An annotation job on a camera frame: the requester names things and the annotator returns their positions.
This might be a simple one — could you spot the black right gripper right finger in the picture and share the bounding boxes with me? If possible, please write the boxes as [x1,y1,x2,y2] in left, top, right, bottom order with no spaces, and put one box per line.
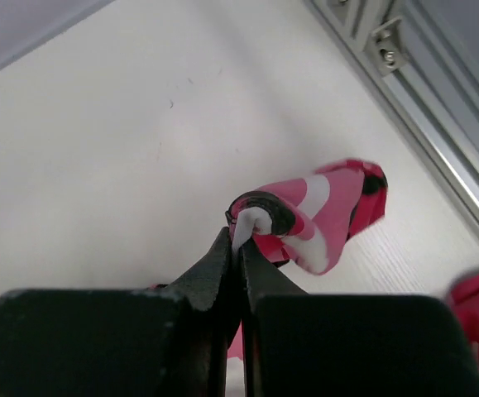
[238,242,479,396]

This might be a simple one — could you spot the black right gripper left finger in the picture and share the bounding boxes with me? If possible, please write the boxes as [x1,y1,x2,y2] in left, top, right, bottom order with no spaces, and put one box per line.
[0,229,233,396]

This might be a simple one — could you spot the pink camouflage trousers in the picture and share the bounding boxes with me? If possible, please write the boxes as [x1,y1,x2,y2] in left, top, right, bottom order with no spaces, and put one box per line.
[224,159,479,382]

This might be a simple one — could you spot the aluminium right frame rail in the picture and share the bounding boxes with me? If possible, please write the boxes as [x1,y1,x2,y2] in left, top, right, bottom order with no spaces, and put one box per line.
[309,1,479,237]

